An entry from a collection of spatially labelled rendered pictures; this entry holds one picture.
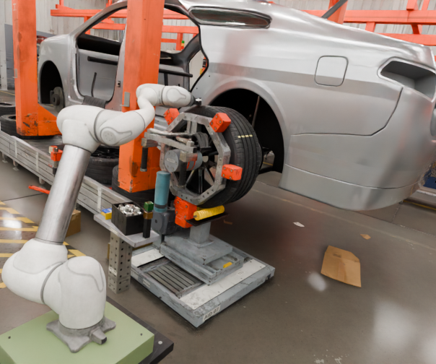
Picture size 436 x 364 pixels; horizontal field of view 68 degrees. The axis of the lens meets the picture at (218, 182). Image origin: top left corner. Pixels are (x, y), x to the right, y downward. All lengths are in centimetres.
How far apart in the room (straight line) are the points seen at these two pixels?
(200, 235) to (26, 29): 269
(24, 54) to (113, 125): 272
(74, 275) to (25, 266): 21
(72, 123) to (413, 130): 159
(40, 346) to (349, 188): 158
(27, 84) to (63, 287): 294
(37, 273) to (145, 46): 144
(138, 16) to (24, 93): 202
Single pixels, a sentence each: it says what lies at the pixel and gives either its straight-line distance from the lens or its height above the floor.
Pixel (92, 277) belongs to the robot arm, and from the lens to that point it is 123.
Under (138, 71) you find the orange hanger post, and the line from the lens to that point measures 217.
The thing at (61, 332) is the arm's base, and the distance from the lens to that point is 137.
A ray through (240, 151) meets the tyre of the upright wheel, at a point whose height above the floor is 97.
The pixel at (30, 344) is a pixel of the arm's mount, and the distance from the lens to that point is 139.
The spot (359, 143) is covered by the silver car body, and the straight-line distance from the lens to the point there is 187.
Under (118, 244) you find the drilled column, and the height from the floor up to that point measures 34.
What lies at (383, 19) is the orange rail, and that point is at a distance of 803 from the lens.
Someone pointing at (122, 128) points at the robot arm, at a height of 111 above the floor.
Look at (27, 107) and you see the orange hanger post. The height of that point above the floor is 82.
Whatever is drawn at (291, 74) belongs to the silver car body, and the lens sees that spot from 205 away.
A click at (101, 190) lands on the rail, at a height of 37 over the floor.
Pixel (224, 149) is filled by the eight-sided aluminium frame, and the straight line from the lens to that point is 183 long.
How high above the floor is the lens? 131
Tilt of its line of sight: 16 degrees down
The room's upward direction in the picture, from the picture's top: 8 degrees clockwise
